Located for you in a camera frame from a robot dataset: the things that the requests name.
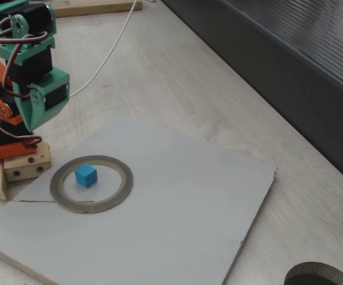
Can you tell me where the white USB cable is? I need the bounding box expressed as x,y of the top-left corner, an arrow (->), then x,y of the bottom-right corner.
69,0 -> 139,98

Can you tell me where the grey ribbed desk partition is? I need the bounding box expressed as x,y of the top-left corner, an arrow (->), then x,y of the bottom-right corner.
161,0 -> 343,192

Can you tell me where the wooden block with screw holes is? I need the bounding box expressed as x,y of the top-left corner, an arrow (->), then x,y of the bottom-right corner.
3,141 -> 52,182

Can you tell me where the small blue cube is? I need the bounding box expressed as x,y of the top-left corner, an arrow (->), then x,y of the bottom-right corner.
74,163 -> 98,189

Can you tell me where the round desk cable hole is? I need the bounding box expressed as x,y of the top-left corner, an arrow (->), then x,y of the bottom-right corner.
283,261 -> 343,285

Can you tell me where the grey tape ring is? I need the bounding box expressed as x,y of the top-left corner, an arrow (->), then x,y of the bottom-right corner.
49,154 -> 134,214

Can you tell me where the white chipboard panel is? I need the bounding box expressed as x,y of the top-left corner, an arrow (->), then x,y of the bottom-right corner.
0,115 -> 278,285

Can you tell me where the long wooden plank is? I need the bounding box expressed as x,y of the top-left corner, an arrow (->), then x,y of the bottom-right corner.
51,0 -> 143,18

